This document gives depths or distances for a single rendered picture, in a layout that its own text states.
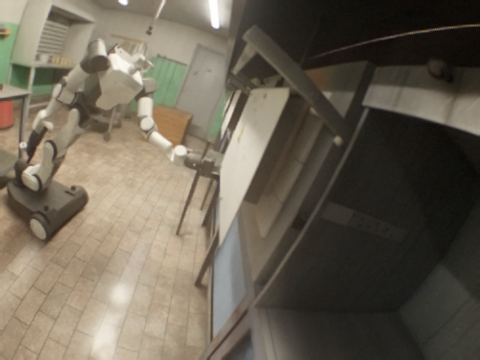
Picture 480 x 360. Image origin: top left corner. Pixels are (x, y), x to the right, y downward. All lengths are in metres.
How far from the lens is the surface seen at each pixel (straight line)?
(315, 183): 0.50
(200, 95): 5.51
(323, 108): 0.43
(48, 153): 1.67
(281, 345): 0.56
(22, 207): 1.95
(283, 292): 0.57
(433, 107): 0.31
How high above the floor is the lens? 1.27
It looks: 19 degrees down
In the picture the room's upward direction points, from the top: 24 degrees clockwise
